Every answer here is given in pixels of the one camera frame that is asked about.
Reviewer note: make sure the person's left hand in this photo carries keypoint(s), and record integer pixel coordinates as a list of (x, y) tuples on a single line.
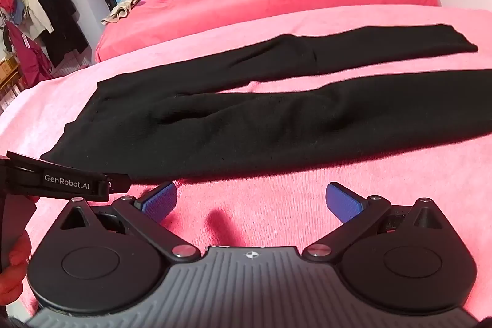
[(13, 275)]

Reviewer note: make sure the red bed sheet mattress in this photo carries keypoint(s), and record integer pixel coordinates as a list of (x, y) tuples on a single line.
[(152, 22)]

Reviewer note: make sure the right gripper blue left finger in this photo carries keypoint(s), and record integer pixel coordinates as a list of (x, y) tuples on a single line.
[(159, 202)]

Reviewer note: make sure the black pants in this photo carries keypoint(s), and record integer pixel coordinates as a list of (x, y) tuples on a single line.
[(193, 119)]

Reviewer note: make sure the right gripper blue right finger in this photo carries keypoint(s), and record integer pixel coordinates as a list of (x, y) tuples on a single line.
[(343, 202)]

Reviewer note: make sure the hanging black coat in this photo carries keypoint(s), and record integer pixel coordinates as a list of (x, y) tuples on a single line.
[(67, 36)]

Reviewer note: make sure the beige cloth on bed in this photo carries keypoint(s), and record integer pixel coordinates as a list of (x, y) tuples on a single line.
[(120, 11)]

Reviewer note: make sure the wooden shelf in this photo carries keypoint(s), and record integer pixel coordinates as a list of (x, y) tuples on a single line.
[(11, 81)]

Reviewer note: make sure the hanging red garment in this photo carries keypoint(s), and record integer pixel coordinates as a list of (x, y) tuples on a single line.
[(34, 64)]

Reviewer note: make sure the hanging white garment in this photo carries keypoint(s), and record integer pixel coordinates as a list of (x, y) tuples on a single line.
[(38, 20)]

